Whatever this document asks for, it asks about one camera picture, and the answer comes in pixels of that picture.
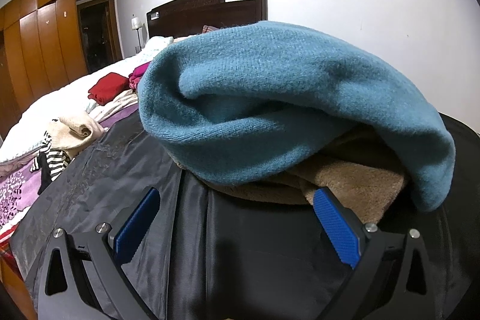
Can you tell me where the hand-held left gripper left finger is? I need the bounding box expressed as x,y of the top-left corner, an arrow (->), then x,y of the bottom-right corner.
37,187 -> 162,320

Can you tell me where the magenta garment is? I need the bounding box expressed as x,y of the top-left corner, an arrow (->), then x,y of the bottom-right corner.
128,62 -> 152,90

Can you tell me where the red folded garment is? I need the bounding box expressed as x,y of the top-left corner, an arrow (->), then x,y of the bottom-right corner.
88,73 -> 130,106

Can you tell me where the purple floral bedsheet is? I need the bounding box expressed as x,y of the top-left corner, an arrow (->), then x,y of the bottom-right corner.
0,106 -> 139,231

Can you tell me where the black satin sheet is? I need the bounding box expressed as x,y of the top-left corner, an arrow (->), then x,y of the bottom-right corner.
11,106 -> 480,320

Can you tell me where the brown fleece garment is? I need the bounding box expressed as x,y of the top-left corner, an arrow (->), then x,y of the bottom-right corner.
169,125 -> 409,225

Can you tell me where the white bedside lamp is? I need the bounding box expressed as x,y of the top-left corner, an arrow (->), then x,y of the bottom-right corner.
130,16 -> 145,52

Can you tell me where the teal knit sweater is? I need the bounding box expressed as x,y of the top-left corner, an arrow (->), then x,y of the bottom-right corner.
138,20 -> 456,214

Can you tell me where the white quilt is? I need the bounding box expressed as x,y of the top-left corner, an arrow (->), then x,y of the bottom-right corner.
0,54 -> 151,163

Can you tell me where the wooden wardrobe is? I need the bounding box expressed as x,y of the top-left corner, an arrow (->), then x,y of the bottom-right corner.
0,0 -> 124,137

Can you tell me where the cream knit garment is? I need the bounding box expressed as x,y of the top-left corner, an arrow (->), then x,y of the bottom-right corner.
47,111 -> 106,152

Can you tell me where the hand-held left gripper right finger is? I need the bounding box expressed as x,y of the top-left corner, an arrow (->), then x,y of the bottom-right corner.
313,187 -> 437,320

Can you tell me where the black white striped garment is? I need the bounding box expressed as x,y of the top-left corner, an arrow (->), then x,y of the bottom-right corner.
30,130 -> 72,182

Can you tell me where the dark wooden headboard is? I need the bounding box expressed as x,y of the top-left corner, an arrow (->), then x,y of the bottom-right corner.
145,0 -> 268,39

